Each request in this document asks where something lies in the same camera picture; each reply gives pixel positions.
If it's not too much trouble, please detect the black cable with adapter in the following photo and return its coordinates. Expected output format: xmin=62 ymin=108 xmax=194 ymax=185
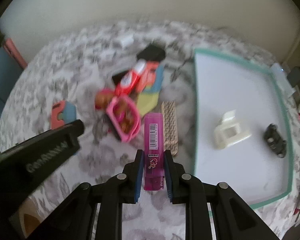
xmin=287 ymin=61 xmax=300 ymax=88

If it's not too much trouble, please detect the red white tube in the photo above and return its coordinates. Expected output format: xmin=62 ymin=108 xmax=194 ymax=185
xmin=115 ymin=59 xmax=147 ymax=96

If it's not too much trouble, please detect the black toy car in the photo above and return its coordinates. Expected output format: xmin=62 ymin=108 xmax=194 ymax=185
xmin=263 ymin=124 xmax=287 ymax=158

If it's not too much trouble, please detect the white hair claw clip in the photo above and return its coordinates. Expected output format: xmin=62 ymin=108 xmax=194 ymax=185
xmin=213 ymin=110 xmax=251 ymax=150

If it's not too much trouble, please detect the orange blue foam piece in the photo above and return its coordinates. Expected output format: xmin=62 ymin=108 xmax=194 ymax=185
xmin=135 ymin=61 xmax=164 ymax=93

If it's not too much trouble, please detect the pink blue foam piece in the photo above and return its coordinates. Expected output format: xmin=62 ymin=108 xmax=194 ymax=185
xmin=51 ymin=100 xmax=77 ymax=129

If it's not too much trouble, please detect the purple lighter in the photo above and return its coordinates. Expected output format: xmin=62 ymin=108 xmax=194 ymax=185
xmin=144 ymin=113 xmax=165 ymax=191

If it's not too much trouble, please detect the pink board by wall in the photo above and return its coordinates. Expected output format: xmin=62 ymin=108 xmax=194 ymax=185
xmin=2 ymin=38 xmax=27 ymax=69

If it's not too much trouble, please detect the yellow green foam piece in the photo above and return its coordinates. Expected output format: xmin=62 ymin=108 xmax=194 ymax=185
xmin=136 ymin=92 xmax=159 ymax=116

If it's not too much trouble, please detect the black plug adapter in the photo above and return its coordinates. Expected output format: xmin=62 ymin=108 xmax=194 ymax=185
xmin=136 ymin=44 xmax=166 ymax=62

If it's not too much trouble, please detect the floral grey white blanket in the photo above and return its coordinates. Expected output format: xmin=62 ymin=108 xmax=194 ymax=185
xmin=0 ymin=21 xmax=300 ymax=240

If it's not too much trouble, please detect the brown pink dog toy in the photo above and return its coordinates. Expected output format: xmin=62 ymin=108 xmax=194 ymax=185
xmin=95 ymin=89 xmax=137 ymax=134

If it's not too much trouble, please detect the white charger cube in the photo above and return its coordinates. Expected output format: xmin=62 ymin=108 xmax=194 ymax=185
xmin=116 ymin=35 xmax=134 ymax=48

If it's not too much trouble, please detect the teal shallow cardboard tray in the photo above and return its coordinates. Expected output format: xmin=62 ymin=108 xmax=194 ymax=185
xmin=193 ymin=48 xmax=294 ymax=209

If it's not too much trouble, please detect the white small box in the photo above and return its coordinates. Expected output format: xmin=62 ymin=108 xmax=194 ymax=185
xmin=270 ymin=63 xmax=296 ymax=97

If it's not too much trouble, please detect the dark blue cabinet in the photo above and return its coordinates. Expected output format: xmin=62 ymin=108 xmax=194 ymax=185
xmin=0 ymin=48 xmax=23 ymax=117

